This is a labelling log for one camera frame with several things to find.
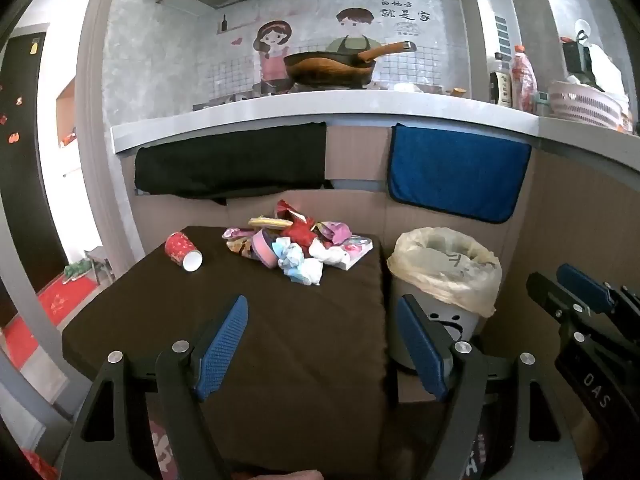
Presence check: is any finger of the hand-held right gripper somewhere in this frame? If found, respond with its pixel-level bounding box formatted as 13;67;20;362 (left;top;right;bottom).
556;263;623;313
527;272;621;341

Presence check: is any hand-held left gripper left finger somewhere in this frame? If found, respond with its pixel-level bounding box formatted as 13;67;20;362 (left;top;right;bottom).
57;294;250;480

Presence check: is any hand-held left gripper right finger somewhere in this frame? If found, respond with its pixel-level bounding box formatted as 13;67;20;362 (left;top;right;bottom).
395;294;586;480

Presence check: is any white trash bin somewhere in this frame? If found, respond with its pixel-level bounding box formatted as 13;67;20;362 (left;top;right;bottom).
390;280;482;376

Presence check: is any trash bin with plastic bag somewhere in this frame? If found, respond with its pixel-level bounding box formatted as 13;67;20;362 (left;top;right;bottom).
387;227;502;318

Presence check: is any yellow snack packet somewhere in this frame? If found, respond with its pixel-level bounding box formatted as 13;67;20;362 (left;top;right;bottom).
226;237;256;259

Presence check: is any pink striped packet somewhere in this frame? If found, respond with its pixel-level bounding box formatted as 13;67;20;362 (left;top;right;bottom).
251;230;282;269

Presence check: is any red paper cup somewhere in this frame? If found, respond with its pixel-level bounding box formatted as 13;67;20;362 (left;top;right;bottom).
165;231;203;273

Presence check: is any blue white tissue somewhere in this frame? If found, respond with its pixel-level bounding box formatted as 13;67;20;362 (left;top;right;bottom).
272;240;324;287

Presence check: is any pink box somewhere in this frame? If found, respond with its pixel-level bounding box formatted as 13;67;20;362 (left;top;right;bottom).
344;236;376;272

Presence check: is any red foil wrapper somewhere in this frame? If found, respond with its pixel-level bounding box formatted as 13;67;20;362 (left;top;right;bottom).
276;200;312;223

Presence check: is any pink purple foil wrapper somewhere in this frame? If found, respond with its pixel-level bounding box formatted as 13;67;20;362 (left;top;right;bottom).
314;220;352;247

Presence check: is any brown tablecloth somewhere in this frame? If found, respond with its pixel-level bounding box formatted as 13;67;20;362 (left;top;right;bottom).
62;226;388;480

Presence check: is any small grey stool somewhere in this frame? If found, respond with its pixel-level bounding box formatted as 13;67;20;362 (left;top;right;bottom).
85;247;117;286

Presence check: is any blue towel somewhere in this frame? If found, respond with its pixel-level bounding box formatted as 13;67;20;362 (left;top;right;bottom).
388;122;532;224

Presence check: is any red floor mat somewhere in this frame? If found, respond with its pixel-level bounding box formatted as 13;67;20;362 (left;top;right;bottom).
37;277;101;327
0;317;41;367

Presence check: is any pink plastic basket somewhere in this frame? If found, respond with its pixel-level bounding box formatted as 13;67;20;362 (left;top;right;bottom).
547;80;627;129

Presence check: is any black cloth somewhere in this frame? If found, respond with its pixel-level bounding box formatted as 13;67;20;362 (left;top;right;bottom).
134;121;328;206

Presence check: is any dark sauce bottle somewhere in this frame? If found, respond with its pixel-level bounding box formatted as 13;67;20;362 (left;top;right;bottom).
489;52;513;108

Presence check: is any red-capped plastic bottle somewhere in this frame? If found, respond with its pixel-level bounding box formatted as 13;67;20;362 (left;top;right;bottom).
509;44;538;111

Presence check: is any white plastic bag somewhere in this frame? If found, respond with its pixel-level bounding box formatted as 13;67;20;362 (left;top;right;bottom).
574;19;629;102

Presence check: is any white kitchen counter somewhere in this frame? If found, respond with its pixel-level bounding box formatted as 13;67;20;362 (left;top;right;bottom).
111;89;640;156

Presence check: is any black door with magnets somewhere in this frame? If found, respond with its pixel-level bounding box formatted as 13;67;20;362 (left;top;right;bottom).
0;32;68;271

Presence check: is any wok with wooden handle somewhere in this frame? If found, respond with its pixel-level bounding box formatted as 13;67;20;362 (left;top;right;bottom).
283;41;417;89

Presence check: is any cartoon couple wall sticker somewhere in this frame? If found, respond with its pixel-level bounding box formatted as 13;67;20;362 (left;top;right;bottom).
217;0;446;98

